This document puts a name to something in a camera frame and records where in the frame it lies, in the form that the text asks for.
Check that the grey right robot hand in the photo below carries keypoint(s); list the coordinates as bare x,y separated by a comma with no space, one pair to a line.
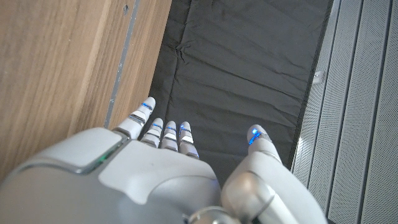
130,180

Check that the black fabric backdrop curtain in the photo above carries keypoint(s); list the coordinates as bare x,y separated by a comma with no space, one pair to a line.
242,71

